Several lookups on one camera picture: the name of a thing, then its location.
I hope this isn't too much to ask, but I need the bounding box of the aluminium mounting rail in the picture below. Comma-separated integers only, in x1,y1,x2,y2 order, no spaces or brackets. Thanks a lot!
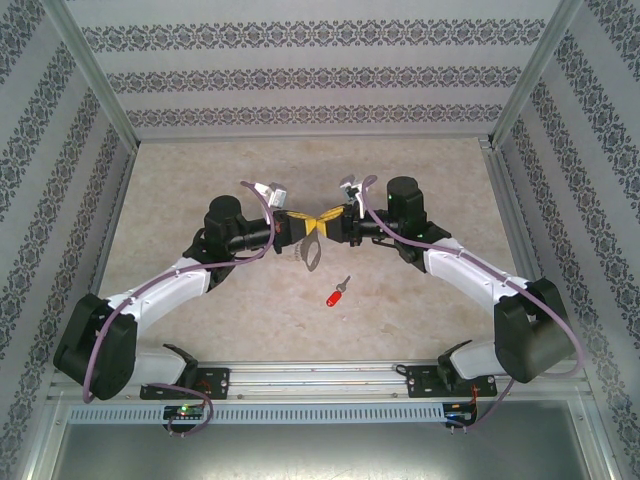
49,357,589,401

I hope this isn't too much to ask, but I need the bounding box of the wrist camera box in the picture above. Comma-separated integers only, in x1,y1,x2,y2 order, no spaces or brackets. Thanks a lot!
338,173,365,204
253,180,290,208

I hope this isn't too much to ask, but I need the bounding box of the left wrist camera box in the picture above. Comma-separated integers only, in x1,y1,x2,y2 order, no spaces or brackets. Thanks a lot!
253,180,290,208

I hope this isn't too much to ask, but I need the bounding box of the grey metal sheet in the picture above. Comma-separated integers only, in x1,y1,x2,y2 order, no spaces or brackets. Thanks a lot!
27,399,619,480

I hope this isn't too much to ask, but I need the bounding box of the aluminium side rail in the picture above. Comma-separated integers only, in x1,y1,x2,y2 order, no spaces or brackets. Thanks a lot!
68,142,139,365
478,138,570,361

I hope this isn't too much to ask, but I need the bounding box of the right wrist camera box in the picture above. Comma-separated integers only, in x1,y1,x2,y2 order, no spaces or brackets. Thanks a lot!
338,173,365,204

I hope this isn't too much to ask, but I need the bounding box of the metal keyring with chain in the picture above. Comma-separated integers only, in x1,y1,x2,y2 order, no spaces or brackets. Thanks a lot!
285,233,322,274

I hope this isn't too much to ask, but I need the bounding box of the aluminium frame post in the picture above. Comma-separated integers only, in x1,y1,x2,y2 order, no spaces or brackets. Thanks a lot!
39,0,141,149
487,0,586,149

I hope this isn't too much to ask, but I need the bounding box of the slotted grey cable duct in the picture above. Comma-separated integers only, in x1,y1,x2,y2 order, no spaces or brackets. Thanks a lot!
67,403,446,424

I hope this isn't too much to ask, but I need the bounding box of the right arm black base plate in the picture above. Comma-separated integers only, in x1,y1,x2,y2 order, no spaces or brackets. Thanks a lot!
405,363,499,400

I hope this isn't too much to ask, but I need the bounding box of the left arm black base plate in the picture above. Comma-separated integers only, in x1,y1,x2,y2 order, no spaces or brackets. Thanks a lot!
139,367,231,401

